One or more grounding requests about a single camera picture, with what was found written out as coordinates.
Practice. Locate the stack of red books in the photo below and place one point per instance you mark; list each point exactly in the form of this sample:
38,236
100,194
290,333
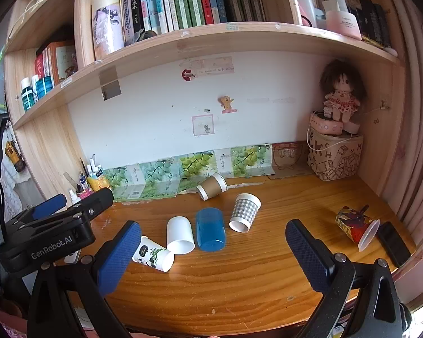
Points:
58,61

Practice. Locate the pink round box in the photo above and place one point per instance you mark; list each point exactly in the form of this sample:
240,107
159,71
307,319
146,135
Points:
326,123

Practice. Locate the plain white cup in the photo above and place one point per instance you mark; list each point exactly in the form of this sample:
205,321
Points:
179,234

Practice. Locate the red wall sticker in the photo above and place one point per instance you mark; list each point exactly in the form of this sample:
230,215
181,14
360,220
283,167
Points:
187,75

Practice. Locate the small white dropper bottle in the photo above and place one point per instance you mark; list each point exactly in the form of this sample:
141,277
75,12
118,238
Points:
74,197

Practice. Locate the red patterned clear cup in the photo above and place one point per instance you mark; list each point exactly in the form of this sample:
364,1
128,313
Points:
352,223

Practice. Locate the white panda print paper cup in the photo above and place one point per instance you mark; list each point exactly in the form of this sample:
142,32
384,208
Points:
151,255

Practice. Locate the yellow hanging charm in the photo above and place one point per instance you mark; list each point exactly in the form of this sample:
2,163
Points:
14,155

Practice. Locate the red printed carton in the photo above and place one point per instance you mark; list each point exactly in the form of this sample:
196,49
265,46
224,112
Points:
289,155

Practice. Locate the pen holder with pens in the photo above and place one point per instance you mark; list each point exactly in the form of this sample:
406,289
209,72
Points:
91,181

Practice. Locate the brown paper cup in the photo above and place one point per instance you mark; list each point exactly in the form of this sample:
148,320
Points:
213,186

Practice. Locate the grey checkered paper cup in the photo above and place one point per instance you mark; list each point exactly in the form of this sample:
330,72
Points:
245,211

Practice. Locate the beige letter print storage box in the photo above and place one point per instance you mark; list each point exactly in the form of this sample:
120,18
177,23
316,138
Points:
333,158

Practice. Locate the white cylindrical canister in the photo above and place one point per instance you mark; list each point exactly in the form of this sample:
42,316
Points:
107,24

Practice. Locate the black smartphone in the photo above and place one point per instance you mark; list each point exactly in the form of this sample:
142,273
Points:
394,244

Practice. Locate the plush doll with brown hair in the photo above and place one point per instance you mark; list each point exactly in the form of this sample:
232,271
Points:
342,91

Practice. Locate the row of green grape cartons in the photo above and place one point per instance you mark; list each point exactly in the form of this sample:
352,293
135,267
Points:
190,169

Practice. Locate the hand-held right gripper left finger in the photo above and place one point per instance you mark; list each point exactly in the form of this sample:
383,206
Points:
118,257

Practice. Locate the wooden bookshelf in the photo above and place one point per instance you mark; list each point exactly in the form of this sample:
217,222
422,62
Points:
239,38

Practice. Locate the row of upright books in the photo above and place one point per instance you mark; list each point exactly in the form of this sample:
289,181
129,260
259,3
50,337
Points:
190,3

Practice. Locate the pink curtain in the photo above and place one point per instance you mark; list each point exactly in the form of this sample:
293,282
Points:
417,112

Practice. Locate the grey tape patch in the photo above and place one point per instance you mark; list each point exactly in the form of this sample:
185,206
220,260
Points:
110,84

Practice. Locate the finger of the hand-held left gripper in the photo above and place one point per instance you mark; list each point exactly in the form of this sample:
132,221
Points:
49,204
91,201

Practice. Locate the row of black books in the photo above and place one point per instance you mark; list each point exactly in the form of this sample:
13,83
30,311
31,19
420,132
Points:
375,21

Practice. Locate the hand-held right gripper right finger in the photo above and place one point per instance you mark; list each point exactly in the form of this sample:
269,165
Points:
305,253

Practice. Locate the pink square wall note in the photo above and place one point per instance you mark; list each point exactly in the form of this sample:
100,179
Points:
203,125

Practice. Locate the blue translucent plastic cup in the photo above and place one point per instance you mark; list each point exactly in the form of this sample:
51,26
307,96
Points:
209,229

